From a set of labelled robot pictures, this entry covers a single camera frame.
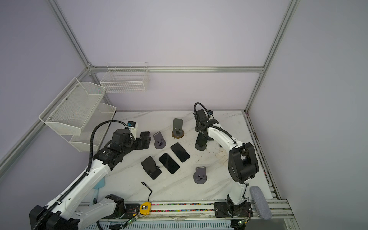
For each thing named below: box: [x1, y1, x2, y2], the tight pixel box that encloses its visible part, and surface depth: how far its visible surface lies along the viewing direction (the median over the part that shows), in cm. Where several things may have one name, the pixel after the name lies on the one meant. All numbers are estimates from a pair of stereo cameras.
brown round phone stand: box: [172, 117, 185, 139], surface depth 103 cm
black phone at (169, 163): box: [158, 152, 181, 175], surface depth 93 cm
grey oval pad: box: [249, 185, 273, 221], surface depth 75 cm
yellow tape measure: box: [139, 181, 153, 216], surface depth 76 cm
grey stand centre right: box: [195, 142, 207, 151], surface depth 100 cm
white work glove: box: [214, 148, 229, 167], surface depth 95 cm
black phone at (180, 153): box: [170, 142, 191, 163], surface depth 98 cm
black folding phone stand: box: [140, 155, 162, 181], surface depth 84 cm
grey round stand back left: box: [152, 131, 167, 150], surface depth 97 cm
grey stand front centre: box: [193, 166, 207, 184], surface depth 81 cm
